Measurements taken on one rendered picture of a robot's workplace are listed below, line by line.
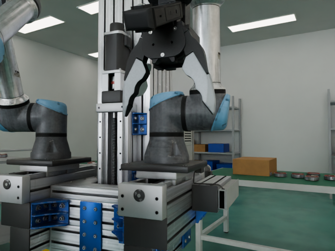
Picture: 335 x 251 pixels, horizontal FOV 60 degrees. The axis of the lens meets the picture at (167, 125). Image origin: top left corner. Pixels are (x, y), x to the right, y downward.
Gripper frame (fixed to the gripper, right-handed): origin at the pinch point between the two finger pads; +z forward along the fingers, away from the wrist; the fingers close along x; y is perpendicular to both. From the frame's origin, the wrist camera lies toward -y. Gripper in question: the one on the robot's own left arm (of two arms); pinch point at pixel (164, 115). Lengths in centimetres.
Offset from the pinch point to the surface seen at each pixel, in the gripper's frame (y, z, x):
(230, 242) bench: 222, 97, 30
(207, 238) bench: 225, 97, 52
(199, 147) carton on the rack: 602, 26, 165
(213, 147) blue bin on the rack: 596, 25, 132
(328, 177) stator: 241, 38, -50
